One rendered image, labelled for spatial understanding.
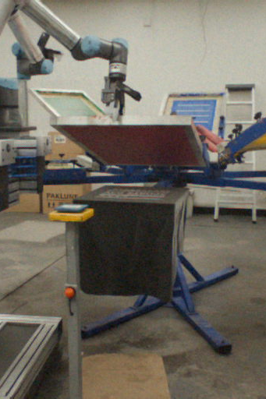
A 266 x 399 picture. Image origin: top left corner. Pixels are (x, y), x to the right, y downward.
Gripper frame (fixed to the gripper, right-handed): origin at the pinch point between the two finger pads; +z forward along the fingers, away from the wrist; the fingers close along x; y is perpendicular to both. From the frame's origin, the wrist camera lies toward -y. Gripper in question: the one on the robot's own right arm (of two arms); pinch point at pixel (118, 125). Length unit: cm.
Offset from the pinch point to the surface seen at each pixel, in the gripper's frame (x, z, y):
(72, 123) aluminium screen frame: 2.0, -0.1, 19.2
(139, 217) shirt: -14.4, 35.8, -7.2
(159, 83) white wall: -436, -178, 73
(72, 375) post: -3, 100, 13
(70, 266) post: 9, 57, 13
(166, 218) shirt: -15.0, 35.6, -18.6
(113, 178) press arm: -122, 3, 37
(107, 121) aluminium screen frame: 1.9, -0.9, 4.4
